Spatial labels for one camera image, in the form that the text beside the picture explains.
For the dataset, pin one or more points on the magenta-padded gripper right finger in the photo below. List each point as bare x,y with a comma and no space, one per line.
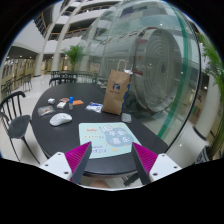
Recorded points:
160,165

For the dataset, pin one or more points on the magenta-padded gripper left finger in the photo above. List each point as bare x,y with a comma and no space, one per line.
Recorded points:
63,165

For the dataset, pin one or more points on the white perforated computer mouse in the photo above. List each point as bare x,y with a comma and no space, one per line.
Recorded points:
60,119

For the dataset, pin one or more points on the light blue printed mouse pad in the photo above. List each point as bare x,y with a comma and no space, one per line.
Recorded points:
106,136

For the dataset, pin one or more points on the clear bag with cookie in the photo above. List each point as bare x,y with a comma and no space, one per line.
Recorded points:
46,110

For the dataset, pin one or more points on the black spindle-back chair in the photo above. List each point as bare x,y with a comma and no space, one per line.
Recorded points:
18,126
61,80

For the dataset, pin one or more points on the cream rectangular box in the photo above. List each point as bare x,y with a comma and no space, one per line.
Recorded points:
61,105

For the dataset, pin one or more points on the small blue-capped bottle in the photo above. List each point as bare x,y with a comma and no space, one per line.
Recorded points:
70,104

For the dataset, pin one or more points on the orange flat cloth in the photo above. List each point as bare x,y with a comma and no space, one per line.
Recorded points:
78,102

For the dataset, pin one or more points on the small white box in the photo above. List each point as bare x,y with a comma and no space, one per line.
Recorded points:
51,101

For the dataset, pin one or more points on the white and blue plastic packet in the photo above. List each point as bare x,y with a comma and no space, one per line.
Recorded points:
94,107

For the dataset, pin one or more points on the brown paper bag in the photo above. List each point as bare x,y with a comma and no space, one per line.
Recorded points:
115,95

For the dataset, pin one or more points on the group of black chairs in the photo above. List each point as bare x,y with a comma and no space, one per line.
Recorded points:
20,83

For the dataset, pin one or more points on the green potted palm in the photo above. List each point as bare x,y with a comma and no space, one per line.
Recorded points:
74,55

